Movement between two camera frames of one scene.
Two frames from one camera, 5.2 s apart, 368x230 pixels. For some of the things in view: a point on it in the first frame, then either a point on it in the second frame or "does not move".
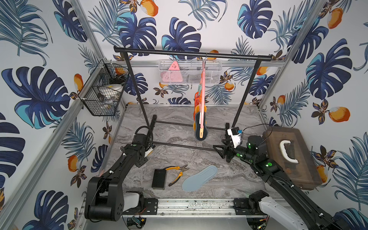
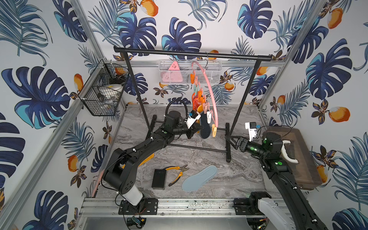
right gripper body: (231, 151) to (244, 147)
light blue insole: (192, 182) does not move
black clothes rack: (183, 52) does not move
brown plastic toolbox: (288, 152) does not move
